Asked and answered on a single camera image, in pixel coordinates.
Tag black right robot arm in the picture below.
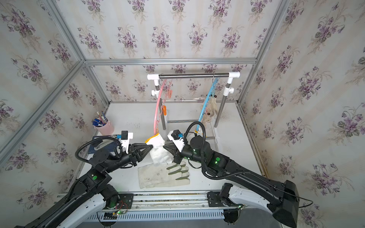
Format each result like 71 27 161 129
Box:
164 121 300 228

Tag salmon plastic clothespin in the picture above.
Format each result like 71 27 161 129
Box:
166 89 173 99

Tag grey white stapler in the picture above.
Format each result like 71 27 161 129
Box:
91 136 118 151

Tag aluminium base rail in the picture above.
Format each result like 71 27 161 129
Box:
73 188 272 228

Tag blue pens in bucket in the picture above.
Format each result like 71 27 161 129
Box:
92 112 108 127

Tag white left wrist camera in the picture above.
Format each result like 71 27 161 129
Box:
117 130 134 151

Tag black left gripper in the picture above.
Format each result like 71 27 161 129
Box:
103 144 153 175

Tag blue wavy hanger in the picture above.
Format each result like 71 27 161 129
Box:
198 78 219 122

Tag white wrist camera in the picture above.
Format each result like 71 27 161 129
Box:
167 130 185 152
117 130 134 151

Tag pink metal pen bucket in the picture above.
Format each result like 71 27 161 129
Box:
93 121 115 136

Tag white steel drying rack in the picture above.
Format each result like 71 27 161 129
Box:
147 72 242 139

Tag small circuit board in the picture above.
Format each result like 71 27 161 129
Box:
102 210 127 220

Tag orange plastic clothespin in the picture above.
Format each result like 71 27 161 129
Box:
161 105 167 116

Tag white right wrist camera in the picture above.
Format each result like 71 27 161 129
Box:
167 130 185 152

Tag beige glove black cuff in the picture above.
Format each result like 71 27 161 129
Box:
202 110 215 124
208 96 218 116

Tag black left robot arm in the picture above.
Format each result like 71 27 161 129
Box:
26 135 153 228

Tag pink wavy hanger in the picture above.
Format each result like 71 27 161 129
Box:
152 79 172 135

